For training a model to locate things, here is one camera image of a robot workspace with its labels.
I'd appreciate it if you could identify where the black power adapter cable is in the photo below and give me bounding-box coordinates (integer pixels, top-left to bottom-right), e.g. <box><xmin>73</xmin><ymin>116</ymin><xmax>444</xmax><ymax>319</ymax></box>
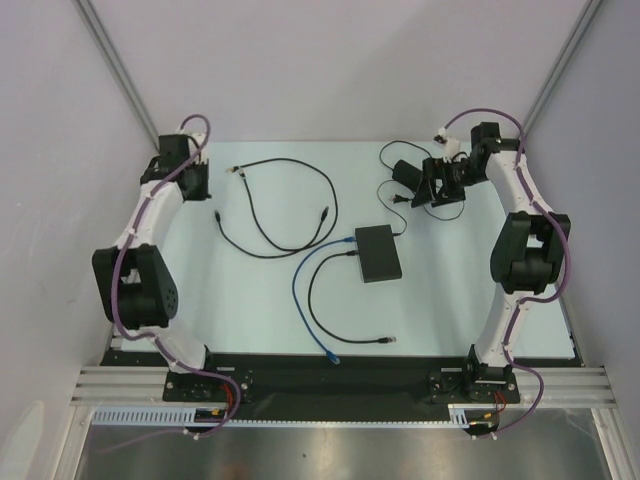
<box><xmin>377</xmin><ymin>140</ymin><xmax>466</xmax><ymax>237</ymax></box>

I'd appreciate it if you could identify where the black network switch box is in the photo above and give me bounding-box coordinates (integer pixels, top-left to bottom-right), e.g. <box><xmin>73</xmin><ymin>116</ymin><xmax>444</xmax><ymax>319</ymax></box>
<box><xmin>355</xmin><ymin>224</ymin><xmax>403</xmax><ymax>283</ymax></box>

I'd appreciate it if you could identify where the blue ethernet cable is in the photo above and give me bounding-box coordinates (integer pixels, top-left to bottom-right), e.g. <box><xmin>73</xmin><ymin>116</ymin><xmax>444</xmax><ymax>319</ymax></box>
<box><xmin>291</xmin><ymin>237</ymin><xmax>359</xmax><ymax>365</ymax></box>

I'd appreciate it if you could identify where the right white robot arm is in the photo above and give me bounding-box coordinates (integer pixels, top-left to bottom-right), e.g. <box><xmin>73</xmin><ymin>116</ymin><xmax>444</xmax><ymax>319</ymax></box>
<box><xmin>412</xmin><ymin>122</ymin><xmax>571</xmax><ymax>403</ymax></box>

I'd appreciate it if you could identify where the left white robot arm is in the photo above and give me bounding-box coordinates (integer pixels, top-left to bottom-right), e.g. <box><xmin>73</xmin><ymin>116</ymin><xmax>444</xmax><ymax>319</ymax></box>
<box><xmin>92</xmin><ymin>130</ymin><xmax>220</xmax><ymax>400</ymax></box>

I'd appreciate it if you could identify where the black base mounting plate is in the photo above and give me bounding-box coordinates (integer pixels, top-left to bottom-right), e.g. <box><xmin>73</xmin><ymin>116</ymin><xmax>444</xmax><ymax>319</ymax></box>
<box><xmin>99</xmin><ymin>349</ymin><xmax>586</xmax><ymax>424</ymax></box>

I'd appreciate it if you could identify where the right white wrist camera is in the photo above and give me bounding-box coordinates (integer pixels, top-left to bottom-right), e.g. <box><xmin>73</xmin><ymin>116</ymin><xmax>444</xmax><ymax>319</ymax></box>
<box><xmin>433</xmin><ymin>127</ymin><xmax>461</xmax><ymax>163</ymax></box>

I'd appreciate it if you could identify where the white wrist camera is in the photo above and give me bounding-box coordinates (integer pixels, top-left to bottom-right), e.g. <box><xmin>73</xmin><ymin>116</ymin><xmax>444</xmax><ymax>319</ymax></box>
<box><xmin>433</xmin><ymin>127</ymin><xmax>461</xmax><ymax>163</ymax></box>
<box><xmin>187</xmin><ymin>132</ymin><xmax>210</xmax><ymax>166</ymax></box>

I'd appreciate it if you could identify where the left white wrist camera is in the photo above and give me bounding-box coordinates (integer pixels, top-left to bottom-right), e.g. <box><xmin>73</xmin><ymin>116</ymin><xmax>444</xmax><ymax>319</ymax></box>
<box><xmin>187</xmin><ymin>132</ymin><xmax>210</xmax><ymax>166</ymax></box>

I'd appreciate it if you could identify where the aluminium frame rail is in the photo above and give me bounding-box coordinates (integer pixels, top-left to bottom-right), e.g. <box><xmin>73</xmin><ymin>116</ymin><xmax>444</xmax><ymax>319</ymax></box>
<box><xmin>71</xmin><ymin>366</ymin><xmax>616</xmax><ymax>408</ymax></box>

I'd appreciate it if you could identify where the white slotted cable duct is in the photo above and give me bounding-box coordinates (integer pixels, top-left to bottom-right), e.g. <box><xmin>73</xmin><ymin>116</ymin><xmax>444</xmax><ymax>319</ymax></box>
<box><xmin>92</xmin><ymin>406</ymin><xmax>227</xmax><ymax>427</ymax></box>

